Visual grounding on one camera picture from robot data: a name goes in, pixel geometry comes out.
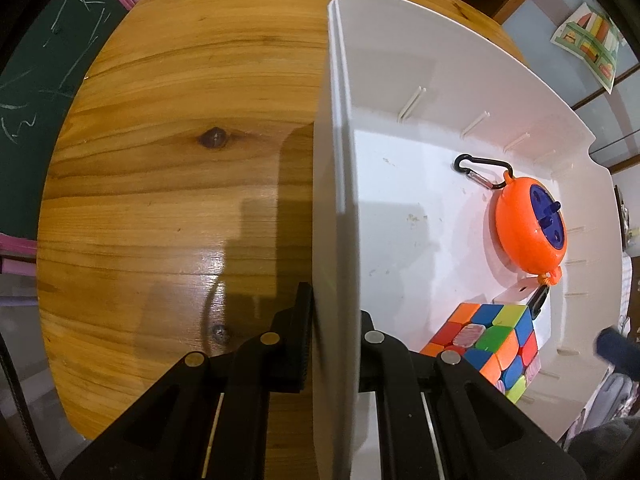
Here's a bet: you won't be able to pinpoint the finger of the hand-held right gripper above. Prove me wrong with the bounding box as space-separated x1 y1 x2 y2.
594 327 640 377

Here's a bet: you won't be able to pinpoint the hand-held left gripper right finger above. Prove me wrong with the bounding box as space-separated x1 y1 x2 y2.
359 310 586 480

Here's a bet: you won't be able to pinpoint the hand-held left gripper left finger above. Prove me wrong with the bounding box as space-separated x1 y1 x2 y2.
60 282 316 480

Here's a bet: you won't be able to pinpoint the white charger block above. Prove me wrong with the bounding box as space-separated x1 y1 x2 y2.
492 280 553 356

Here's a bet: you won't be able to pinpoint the colourful puzzle cube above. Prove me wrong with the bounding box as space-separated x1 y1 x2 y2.
419 302 538 405

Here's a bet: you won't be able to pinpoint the orange round cord reel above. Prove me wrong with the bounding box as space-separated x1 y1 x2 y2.
454 154 569 318

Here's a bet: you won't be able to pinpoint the white plastic tray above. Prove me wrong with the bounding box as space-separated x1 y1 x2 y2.
310 0 626 480

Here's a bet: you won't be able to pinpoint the grey cloth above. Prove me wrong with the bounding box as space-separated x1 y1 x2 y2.
564 375 640 463

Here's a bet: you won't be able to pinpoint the pale floral wardrobe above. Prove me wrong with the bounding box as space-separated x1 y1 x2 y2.
500 0 640 173

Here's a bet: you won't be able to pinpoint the wall poster with house shelves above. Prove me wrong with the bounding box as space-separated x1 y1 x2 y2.
550 2 624 94

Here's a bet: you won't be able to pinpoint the green chalkboard pink frame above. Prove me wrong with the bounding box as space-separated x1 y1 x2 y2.
0 0 137 281

